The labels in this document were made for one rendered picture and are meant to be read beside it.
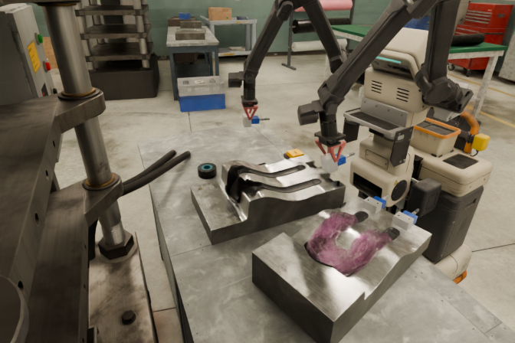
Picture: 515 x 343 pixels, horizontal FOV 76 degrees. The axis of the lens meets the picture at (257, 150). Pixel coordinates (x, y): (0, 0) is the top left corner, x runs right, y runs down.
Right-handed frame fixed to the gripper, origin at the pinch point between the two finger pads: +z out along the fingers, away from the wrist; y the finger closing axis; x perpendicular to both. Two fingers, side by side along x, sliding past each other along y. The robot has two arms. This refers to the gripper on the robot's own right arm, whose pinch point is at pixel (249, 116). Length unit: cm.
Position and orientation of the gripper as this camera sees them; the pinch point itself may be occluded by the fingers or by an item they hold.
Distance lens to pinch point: 160.1
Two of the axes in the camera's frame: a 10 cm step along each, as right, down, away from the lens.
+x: 9.8, -0.7, 2.0
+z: -0.2, 8.9, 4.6
